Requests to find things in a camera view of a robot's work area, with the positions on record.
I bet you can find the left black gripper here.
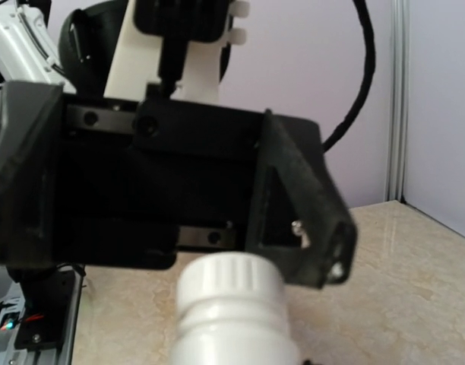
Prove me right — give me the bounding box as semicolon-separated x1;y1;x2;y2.
53;95;263;270

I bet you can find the left aluminium frame post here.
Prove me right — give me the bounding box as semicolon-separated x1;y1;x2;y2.
386;1;410;202

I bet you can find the small white pill bottle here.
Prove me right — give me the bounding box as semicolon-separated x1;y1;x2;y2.
169;252;302;364

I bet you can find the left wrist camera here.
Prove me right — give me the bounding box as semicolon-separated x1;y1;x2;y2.
134;1;230;98

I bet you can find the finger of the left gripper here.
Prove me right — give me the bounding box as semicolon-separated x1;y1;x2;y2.
245;111;358;290
0;81;64;266

